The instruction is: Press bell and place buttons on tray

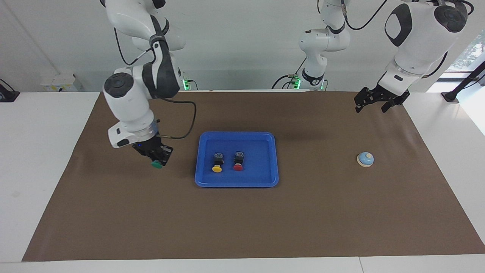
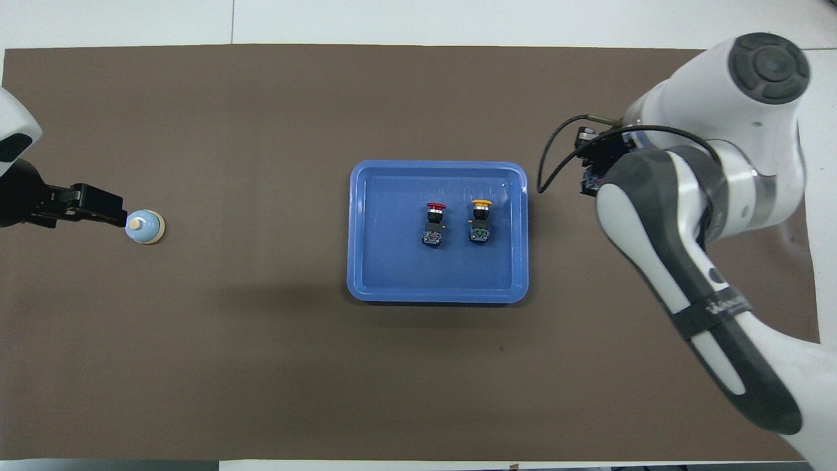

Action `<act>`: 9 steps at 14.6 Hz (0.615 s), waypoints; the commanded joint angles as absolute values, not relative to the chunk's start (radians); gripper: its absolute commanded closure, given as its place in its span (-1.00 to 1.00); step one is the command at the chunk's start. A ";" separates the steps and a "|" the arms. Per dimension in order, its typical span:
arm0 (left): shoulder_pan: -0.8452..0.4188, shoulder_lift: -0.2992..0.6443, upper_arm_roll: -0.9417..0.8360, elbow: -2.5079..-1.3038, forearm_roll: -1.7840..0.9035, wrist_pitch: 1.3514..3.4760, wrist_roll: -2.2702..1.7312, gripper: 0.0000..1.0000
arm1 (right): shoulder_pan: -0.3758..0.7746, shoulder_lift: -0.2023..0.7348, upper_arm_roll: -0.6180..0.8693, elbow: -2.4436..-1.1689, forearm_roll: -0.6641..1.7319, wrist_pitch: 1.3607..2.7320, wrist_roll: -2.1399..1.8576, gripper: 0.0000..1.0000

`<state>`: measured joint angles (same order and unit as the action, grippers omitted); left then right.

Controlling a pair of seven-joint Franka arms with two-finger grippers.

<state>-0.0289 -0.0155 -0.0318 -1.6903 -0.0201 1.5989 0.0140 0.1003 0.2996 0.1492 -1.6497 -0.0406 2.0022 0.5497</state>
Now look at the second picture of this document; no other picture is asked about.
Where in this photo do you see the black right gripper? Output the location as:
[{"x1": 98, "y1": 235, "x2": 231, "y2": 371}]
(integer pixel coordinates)
[{"x1": 573, "y1": 126, "x2": 634, "y2": 198}]

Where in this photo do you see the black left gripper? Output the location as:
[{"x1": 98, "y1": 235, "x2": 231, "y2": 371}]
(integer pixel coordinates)
[{"x1": 0, "y1": 159, "x2": 129, "y2": 229}]

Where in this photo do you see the blue service bell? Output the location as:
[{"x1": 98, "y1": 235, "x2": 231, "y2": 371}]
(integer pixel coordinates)
[{"x1": 126, "y1": 209, "x2": 166, "y2": 245}]

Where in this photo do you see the yellow push button switch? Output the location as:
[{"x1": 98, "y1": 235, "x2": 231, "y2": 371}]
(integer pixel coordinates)
[{"x1": 467, "y1": 199, "x2": 493, "y2": 245}]

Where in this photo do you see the red push button switch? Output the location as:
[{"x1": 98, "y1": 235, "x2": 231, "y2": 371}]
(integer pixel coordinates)
[{"x1": 421, "y1": 201, "x2": 448, "y2": 248}]

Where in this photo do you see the blue plastic tray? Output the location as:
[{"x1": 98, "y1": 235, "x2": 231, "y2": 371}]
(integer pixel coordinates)
[{"x1": 347, "y1": 160, "x2": 529, "y2": 305}]

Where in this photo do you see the brown table mat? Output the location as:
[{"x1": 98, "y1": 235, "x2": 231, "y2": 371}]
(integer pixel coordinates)
[{"x1": 0, "y1": 44, "x2": 821, "y2": 462}]

